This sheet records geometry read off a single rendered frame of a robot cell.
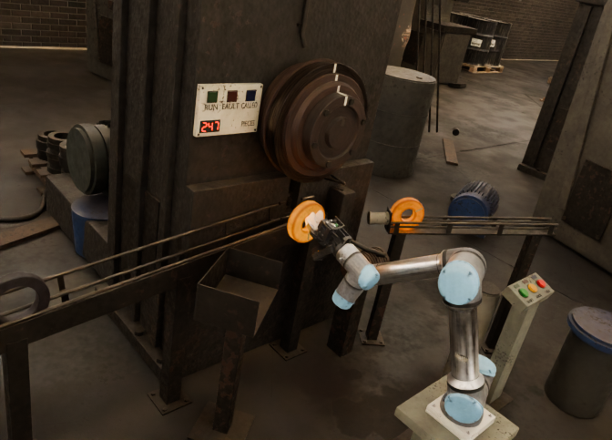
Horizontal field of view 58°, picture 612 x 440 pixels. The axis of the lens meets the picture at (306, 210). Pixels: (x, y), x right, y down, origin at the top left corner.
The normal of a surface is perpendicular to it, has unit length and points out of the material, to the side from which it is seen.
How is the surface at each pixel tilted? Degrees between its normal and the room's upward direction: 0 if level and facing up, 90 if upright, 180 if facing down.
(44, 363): 0
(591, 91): 90
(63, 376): 0
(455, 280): 82
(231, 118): 90
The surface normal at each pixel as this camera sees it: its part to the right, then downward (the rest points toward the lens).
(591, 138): -0.88, 0.06
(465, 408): -0.44, 0.42
